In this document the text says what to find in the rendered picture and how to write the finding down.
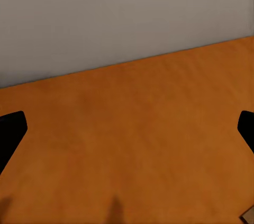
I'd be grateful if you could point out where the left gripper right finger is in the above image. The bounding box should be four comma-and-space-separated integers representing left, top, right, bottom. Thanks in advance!
237, 110, 254, 152

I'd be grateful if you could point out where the mousetrap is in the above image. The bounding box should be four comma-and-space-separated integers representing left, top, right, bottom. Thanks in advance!
240, 206, 254, 224

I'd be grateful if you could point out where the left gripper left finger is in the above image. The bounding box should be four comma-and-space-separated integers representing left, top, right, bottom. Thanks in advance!
0, 111, 28, 174

